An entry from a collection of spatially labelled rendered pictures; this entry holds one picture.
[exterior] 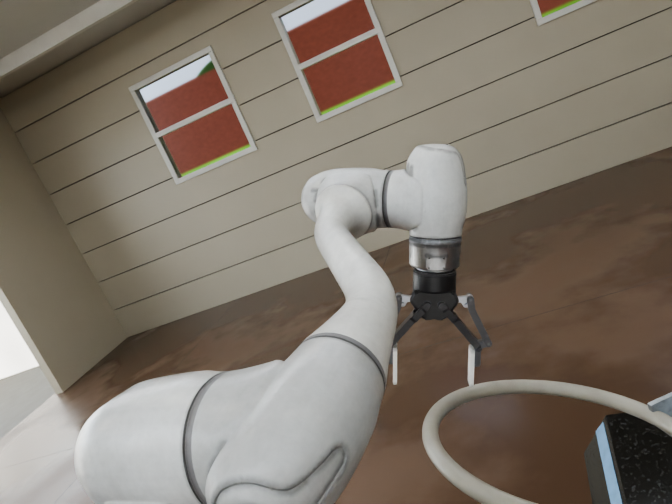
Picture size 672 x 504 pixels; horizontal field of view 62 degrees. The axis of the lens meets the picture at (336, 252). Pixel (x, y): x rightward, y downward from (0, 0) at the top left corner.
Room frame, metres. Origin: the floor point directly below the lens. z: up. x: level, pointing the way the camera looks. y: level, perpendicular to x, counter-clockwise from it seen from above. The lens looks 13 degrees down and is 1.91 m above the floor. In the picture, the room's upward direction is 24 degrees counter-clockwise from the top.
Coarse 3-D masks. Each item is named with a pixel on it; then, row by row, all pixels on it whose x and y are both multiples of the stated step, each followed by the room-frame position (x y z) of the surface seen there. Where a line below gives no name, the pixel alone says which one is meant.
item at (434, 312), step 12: (420, 276) 0.91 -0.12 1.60; (432, 276) 0.90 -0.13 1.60; (444, 276) 0.89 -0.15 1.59; (420, 288) 0.91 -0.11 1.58; (432, 288) 0.90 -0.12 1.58; (444, 288) 0.89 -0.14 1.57; (420, 300) 0.92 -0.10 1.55; (432, 300) 0.92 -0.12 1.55; (444, 300) 0.92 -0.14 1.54; (456, 300) 0.91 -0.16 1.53; (432, 312) 0.92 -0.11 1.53
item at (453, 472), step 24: (480, 384) 1.08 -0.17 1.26; (504, 384) 1.08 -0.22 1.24; (528, 384) 1.08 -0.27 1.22; (552, 384) 1.07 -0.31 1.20; (576, 384) 1.06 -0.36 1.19; (432, 408) 0.99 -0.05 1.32; (624, 408) 0.97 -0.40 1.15; (648, 408) 0.94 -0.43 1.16; (432, 432) 0.89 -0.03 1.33; (432, 456) 0.83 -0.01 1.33; (456, 480) 0.76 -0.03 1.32; (480, 480) 0.74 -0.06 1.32
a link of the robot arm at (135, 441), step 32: (160, 384) 0.53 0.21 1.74; (192, 384) 0.50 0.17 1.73; (96, 416) 0.54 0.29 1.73; (128, 416) 0.50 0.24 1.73; (160, 416) 0.48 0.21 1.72; (96, 448) 0.51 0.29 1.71; (128, 448) 0.48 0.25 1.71; (160, 448) 0.46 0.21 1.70; (96, 480) 0.50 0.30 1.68; (128, 480) 0.47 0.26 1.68; (160, 480) 0.45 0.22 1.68
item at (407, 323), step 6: (426, 306) 0.91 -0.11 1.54; (414, 312) 0.95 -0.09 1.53; (420, 312) 0.92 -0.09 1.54; (408, 318) 0.93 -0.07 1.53; (414, 318) 0.92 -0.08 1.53; (402, 324) 0.94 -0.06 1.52; (408, 324) 0.93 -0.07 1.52; (396, 330) 0.94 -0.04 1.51; (402, 330) 0.93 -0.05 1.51; (396, 336) 0.93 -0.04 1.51; (396, 342) 0.93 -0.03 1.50
